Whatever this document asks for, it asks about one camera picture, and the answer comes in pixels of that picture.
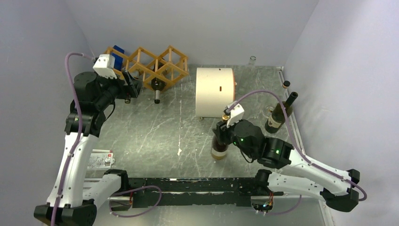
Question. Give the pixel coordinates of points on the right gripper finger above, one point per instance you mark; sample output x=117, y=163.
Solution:
x=220, y=131
x=229, y=141

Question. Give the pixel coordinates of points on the dark bottle gold foil neck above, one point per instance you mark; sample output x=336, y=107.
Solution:
x=218, y=151

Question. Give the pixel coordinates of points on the cream cylindrical drum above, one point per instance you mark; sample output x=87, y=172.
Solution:
x=215, y=89

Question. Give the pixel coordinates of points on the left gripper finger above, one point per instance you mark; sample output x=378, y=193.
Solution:
x=129, y=95
x=135, y=82

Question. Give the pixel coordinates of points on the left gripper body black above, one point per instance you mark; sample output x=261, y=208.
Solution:
x=120, y=90

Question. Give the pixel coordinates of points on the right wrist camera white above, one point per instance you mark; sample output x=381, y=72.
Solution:
x=233, y=113

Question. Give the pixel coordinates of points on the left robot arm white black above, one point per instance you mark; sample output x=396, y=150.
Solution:
x=74, y=200

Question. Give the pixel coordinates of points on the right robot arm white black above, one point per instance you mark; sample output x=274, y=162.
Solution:
x=285, y=170

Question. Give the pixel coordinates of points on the white paper card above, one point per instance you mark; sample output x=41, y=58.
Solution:
x=101, y=160

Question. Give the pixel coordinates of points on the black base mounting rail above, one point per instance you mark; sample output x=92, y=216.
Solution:
x=146, y=192

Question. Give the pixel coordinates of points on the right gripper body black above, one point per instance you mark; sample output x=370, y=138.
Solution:
x=231, y=131

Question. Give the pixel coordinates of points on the blue glass bottle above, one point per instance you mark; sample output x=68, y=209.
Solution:
x=118, y=60

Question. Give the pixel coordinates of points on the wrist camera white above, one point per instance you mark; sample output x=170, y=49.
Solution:
x=104, y=66
x=233, y=113

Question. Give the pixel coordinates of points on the dark green bottle silver cap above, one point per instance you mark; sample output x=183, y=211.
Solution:
x=157, y=85

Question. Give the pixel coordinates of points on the wooden hexagonal wine rack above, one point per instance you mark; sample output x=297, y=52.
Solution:
x=170, y=66

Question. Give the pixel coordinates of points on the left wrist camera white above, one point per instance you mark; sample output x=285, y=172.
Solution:
x=104, y=66

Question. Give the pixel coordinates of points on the clear glass bottle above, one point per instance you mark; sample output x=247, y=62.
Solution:
x=252, y=61

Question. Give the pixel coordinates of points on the dark green labelled wine bottle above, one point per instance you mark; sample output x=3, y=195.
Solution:
x=277, y=118

